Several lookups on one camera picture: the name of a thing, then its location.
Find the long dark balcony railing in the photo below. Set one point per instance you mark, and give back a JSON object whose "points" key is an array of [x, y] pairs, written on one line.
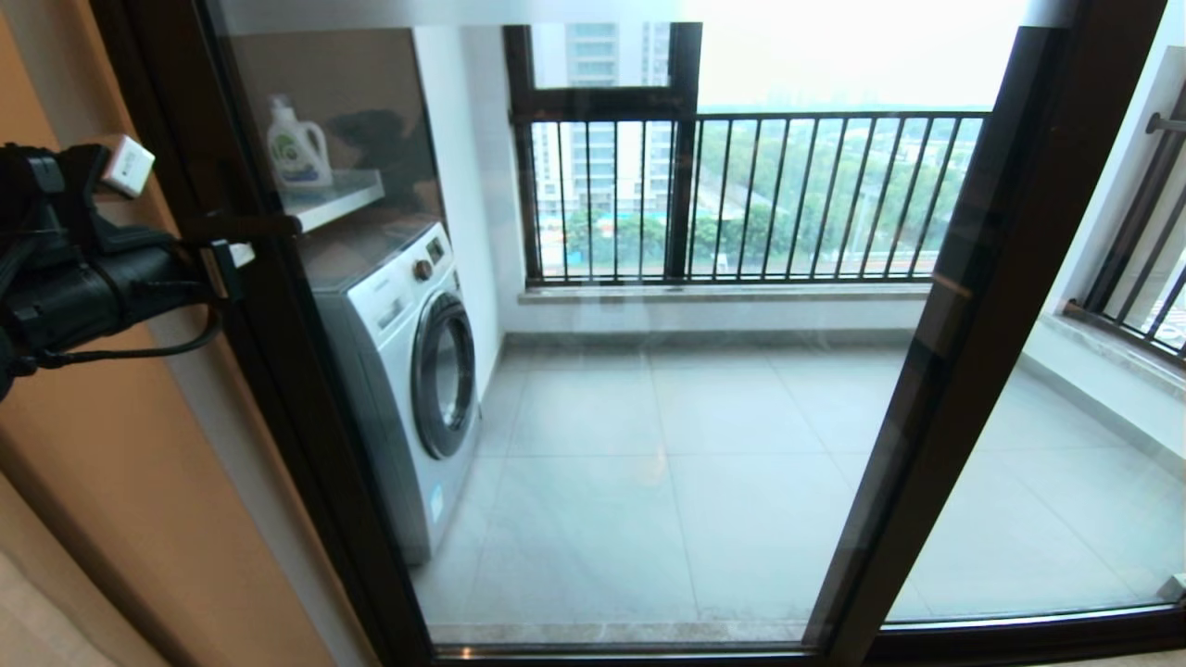
{"points": [[834, 117]]}

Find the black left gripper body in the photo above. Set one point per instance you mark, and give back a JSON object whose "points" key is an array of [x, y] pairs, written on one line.
{"points": [[120, 292]]}

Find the grey stone window sill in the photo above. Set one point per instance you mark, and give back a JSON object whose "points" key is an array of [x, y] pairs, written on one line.
{"points": [[723, 293], [1112, 366]]}

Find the dark window frame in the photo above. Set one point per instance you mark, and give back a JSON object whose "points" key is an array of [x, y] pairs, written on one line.
{"points": [[681, 185]]}

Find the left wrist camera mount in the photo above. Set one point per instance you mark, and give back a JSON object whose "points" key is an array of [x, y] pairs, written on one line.
{"points": [[125, 167]]}

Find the dark brown sliding glass door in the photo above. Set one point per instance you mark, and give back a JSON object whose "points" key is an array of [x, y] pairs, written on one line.
{"points": [[324, 417]]}

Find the white detergent bottle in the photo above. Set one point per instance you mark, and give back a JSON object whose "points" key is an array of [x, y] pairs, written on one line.
{"points": [[298, 148]]}

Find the white wall shelf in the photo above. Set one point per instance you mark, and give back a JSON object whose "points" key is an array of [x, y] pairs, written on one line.
{"points": [[334, 199]]}

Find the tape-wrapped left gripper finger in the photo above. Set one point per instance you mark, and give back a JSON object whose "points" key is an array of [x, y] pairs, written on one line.
{"points": [[215, 273], [241, 256]]}

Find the silver front-load washing machine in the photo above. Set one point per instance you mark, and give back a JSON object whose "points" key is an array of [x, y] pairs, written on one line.
{"points": [[389, 371]]}

